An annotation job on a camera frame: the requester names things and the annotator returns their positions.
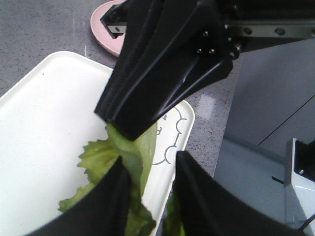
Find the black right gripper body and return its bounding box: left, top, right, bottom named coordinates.
left=100, top=0, right=315, bottom=60

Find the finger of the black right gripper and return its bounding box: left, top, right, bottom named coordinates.
left=107, top=4, right=233, bottom=140
left=95, top=0, right=201, bottom=123

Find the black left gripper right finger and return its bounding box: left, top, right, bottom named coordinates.
left=175, top=151, right=305, bottom=236

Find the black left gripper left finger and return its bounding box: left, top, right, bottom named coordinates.
left=28, top=157, right=131, bottom=236

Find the pink round plate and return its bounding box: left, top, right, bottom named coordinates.
left=90, top=0, right=125, bottom=57

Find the green lettuce leaf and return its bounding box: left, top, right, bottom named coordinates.
left=58, top=122, right=186, bottom=236

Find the white bear print tray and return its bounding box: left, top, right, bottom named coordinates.
left=0, top=51, right=195, bottom=236

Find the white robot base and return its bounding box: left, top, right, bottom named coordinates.
left=284, top=138, right=315, bottom=236

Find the grey cabinet door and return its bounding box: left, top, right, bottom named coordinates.
left=225, top=39, right=315, bottom=158

